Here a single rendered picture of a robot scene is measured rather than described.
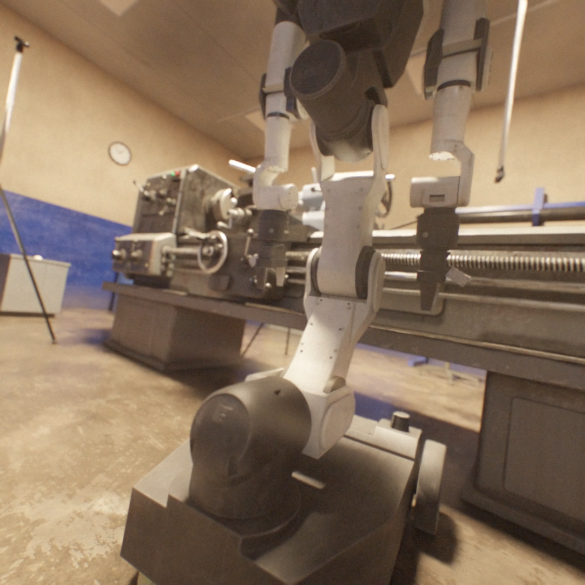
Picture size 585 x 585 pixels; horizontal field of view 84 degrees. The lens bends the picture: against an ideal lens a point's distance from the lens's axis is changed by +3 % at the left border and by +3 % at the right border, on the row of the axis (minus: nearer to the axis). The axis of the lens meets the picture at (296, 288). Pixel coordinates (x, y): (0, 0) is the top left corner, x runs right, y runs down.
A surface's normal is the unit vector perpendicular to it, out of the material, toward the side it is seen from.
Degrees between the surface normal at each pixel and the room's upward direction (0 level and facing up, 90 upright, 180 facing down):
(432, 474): 55
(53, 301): 90
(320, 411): 70
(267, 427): 64
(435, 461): 37
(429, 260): 102
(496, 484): 90
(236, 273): 90
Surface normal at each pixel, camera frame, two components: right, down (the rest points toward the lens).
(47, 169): 0.80, 0.09
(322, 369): -0.22, -0.77
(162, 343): -0.59, -0.13
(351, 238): -0.47, 0.04
